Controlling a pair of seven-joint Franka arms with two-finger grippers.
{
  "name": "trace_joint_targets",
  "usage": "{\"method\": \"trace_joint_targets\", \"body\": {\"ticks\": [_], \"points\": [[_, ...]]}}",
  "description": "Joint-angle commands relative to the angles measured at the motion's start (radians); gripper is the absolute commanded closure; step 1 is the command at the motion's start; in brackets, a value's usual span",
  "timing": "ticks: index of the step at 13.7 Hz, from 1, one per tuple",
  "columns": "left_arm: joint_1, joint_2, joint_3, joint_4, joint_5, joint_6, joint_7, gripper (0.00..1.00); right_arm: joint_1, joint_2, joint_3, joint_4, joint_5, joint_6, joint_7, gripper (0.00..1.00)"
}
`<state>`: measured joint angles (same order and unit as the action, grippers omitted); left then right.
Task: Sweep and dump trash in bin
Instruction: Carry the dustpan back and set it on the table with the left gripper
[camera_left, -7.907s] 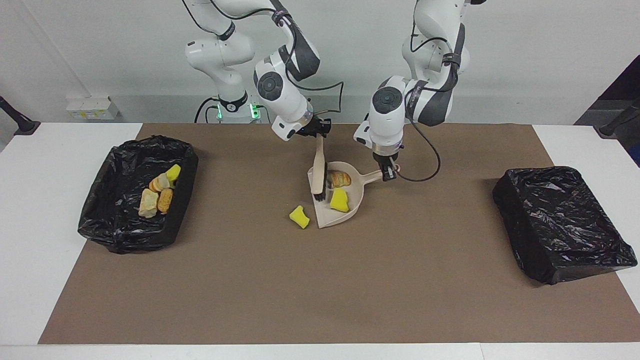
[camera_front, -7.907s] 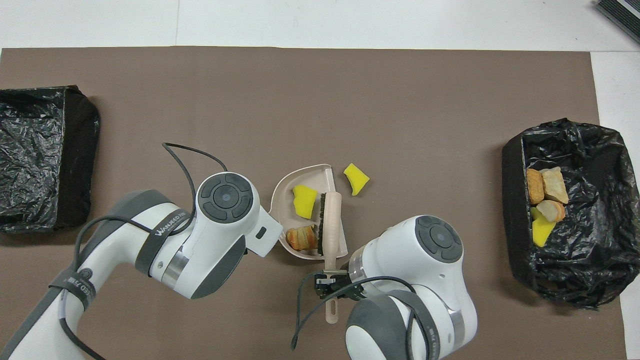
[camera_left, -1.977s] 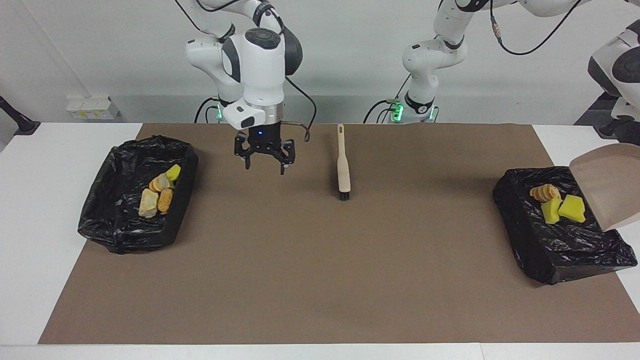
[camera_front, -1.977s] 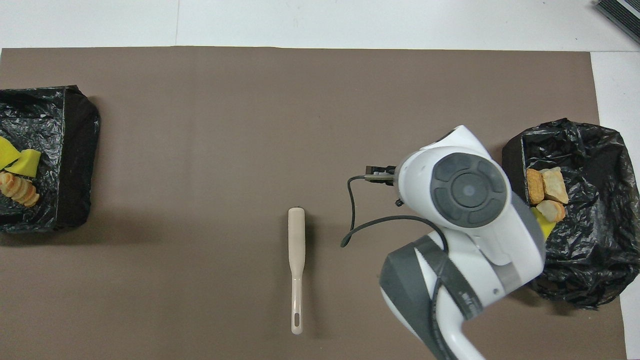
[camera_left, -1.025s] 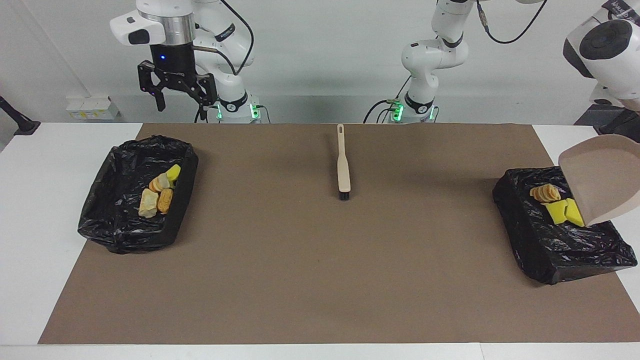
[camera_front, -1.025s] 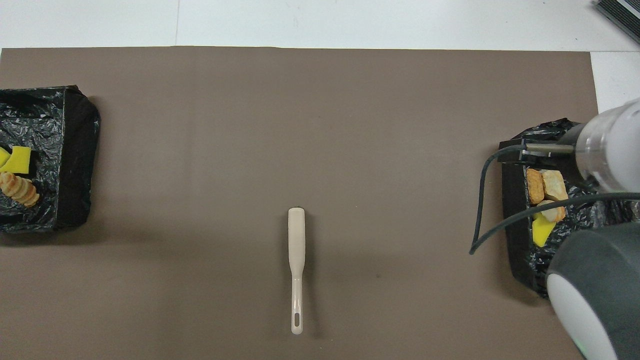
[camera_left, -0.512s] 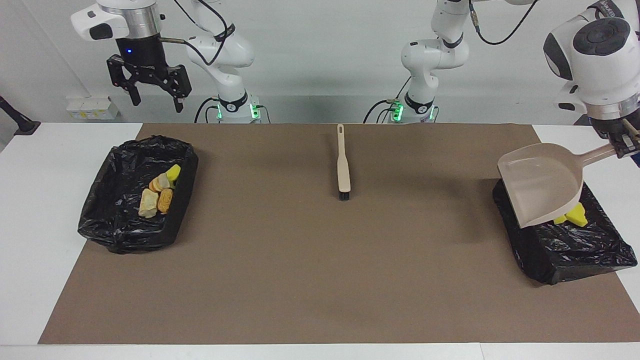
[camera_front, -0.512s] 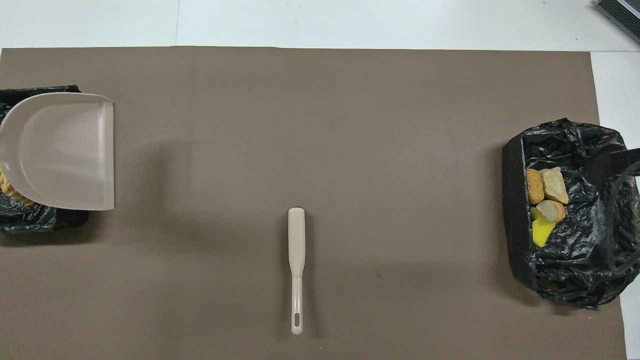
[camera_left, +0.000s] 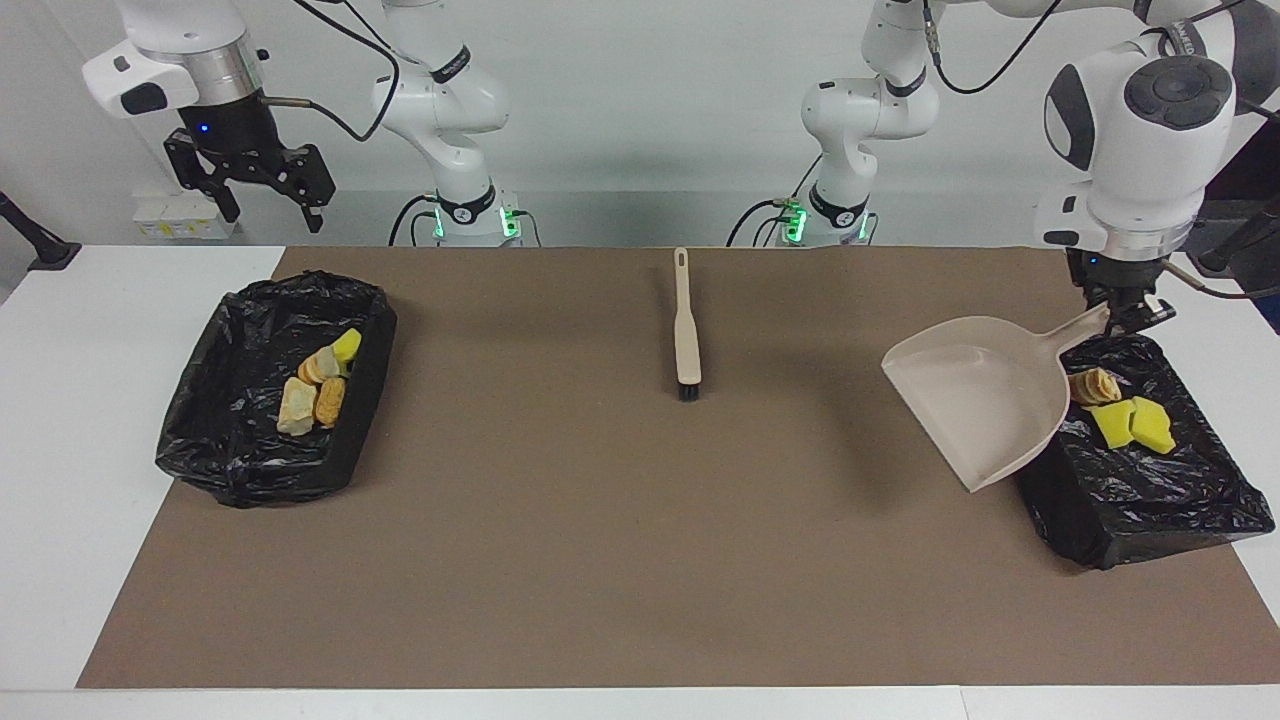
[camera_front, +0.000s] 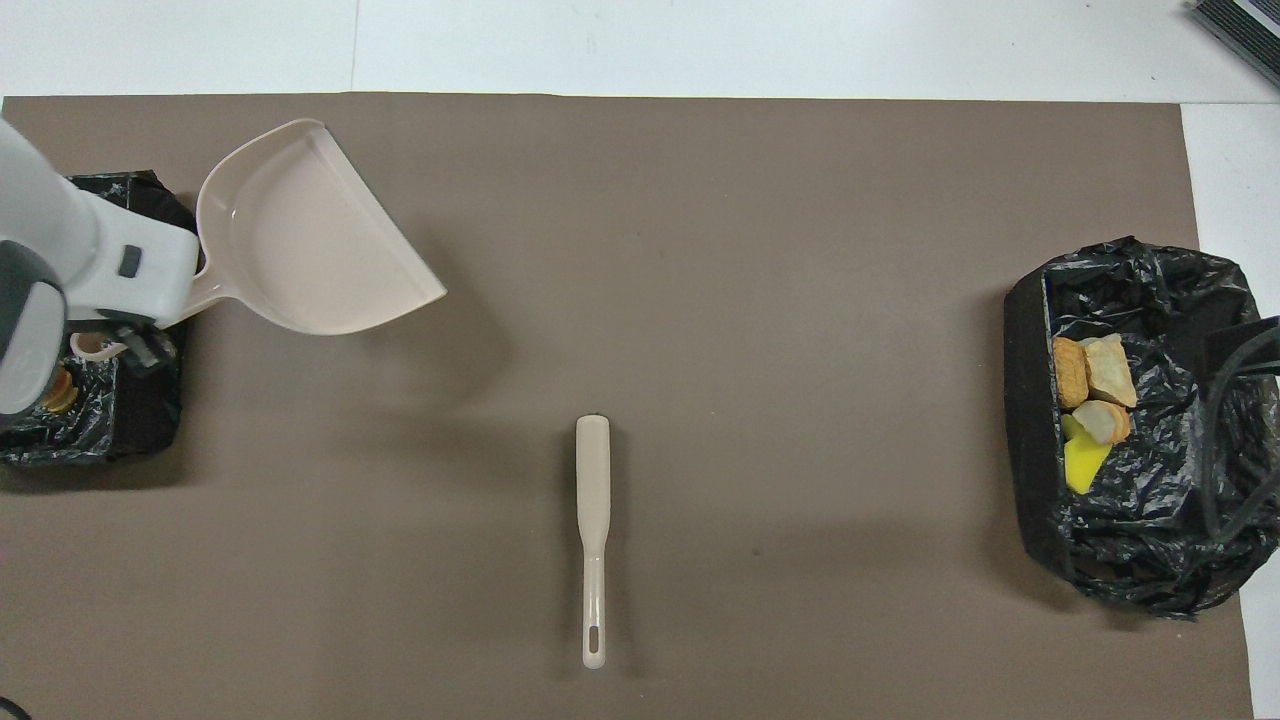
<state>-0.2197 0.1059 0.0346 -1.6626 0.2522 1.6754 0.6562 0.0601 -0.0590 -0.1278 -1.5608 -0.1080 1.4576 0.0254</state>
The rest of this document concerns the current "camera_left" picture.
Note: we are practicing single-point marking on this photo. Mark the pale blocky bread chunk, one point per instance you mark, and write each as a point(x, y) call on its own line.
point(297, 408)

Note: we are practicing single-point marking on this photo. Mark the white wall socket box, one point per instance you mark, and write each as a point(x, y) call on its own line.
point(160, 222)

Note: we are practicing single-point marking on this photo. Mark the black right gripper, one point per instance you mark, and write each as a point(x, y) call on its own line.
point(245, 150)

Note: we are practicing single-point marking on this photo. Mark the black clamp stand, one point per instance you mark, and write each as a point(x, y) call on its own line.
point(1225, 255)
point(45, 250)

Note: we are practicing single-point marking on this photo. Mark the pale crumbly bread chunk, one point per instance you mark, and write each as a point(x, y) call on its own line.
point(320, 365)

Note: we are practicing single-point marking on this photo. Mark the orange striped ridged piece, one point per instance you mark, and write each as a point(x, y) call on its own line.
point(1095, 385)

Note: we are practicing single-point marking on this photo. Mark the black bag lined bin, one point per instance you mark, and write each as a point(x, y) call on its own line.
point(1130, 500)
point(230, 450)

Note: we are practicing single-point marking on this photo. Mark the orange-brown bread roll piece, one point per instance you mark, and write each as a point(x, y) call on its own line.
point(330, 402)

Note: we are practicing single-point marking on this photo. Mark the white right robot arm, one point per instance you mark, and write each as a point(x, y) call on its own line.
point(440, 110)

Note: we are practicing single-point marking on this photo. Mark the beige hand brush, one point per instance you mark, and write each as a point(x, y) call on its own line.
point(686, 340)

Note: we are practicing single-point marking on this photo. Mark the brown paper table mat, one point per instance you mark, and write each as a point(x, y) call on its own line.
point(600, 550)

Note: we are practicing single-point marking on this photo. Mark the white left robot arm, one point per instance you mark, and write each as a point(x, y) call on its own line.
point(1140, 130)

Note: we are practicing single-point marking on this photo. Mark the beige plastic dustpan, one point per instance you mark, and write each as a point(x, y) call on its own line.
point(985, 400)

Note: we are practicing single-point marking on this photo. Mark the small yellow sponge piece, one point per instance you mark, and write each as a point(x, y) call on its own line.
point(1112, 425)

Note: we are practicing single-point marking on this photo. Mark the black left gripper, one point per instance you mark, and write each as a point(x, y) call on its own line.
point(1110, 275)

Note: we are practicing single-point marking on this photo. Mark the yellow sponge with green pad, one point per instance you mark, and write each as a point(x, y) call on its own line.
point(347, 346)

